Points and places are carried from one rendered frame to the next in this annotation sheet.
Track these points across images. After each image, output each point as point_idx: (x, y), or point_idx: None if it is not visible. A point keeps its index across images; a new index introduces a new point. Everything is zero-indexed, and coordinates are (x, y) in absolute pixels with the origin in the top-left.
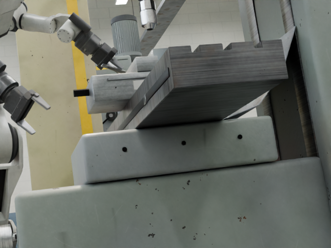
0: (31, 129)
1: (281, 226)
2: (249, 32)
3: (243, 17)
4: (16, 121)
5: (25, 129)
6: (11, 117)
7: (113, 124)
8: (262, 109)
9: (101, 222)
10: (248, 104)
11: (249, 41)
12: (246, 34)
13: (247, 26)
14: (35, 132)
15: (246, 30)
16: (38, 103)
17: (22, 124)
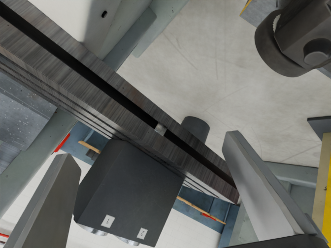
0: (232, 163)
1: None
2: (5, 174)
3: (1, 197)
4: (302, 234)
5: (251, 159)
6: None
7: (44, 69)
8: (57, 115)
9: None
10: (3, 74)
11: (14, 170)
12: (14, 180)
13: (2, 183)
14: (222, 148)
15: (8, 182)
16: (38, 201)
17: (265, 197)
